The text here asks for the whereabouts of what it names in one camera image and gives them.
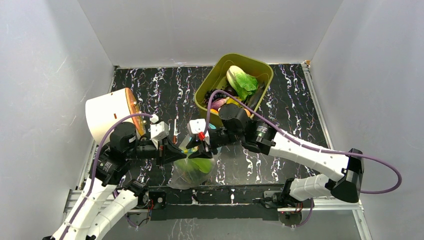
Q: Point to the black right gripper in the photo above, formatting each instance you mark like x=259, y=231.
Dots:
x=205, y=143

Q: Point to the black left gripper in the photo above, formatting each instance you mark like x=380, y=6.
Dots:
x=168, y=152

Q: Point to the green toy star fruit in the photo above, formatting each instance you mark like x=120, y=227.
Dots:
x=196, y=164

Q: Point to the clear zip top bag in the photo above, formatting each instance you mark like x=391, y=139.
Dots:
x=191, y=172

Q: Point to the olive green plastic bin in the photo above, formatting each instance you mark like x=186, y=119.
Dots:
x=217, y=80

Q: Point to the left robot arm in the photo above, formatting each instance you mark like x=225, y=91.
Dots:
x=86, y=220

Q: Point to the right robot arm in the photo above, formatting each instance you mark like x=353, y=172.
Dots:
x=340, y=174

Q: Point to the red and white pen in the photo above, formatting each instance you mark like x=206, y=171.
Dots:
x=175, y=132

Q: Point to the orange toy fruit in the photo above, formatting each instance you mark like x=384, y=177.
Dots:
x=214, y=111

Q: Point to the dark purple toy plum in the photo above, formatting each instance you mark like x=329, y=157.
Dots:
x=231, y=91

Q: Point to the toy napa cabbage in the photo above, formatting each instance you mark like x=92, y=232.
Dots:
x=244, y=84

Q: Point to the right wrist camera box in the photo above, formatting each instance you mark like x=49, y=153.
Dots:
x=199, y=128

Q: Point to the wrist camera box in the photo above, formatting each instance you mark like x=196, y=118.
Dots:
x=199, y=128
x=158, y=132

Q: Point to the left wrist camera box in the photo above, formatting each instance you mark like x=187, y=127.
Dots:
x=158, y=132

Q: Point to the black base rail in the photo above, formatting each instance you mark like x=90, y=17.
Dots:
x=246, y=201

